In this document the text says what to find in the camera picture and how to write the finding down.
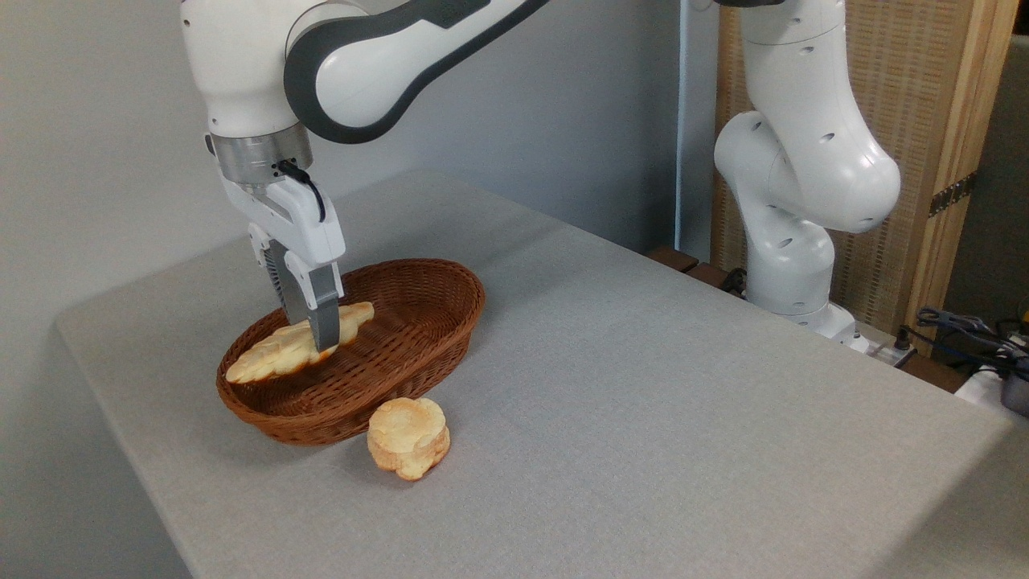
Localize blue-grey cable bundle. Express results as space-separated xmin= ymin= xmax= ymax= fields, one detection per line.
xmin=899 ymin=305 xmax=1029 ymax=380

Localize long braided bread loaf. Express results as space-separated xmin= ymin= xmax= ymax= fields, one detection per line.
xmin=224 ymin=301 xmax=376 ymax=385

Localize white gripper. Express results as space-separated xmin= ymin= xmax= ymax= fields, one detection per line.
xmin=217 ymin=170 xmax=347 ymax=354

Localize grey box device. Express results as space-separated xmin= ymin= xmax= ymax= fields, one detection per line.
xmin=999 ymin=360 xmax=1029 ymax=419

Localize dark metal hinge strip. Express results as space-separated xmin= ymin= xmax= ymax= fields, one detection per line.
xmin=928 ymin=170 xmax=979 ymax=219

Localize round bread roll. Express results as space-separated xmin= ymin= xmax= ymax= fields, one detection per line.
xmin=367 ymin=396 xmax=452 ymax=483

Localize white vertical wall trim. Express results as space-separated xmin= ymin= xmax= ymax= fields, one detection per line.
xmin=674 ymin=0 xmax=720 ymax=263

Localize brown wicker oval basket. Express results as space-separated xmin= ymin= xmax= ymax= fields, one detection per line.
xmin=215 ymin=257 xmax=487 ymax=448

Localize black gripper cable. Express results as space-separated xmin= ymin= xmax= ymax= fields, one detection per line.
xmin=275 ymin=158 xmax=328 ymax=224

